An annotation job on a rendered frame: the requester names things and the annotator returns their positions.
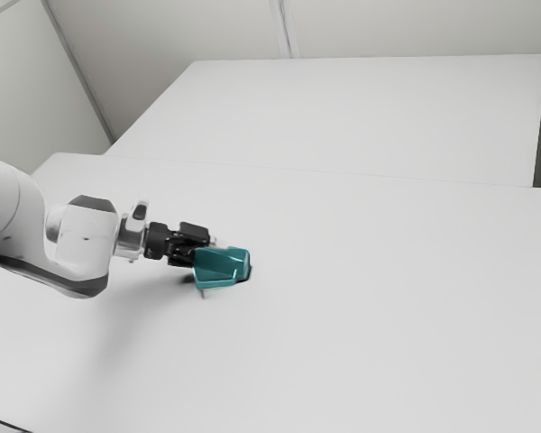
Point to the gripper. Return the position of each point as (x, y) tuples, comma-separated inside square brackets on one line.
[(157, 242)]

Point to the teal faceted mug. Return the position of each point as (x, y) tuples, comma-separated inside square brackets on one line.
[(221, 267)]

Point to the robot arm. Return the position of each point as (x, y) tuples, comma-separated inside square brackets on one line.
[(72, 234)]

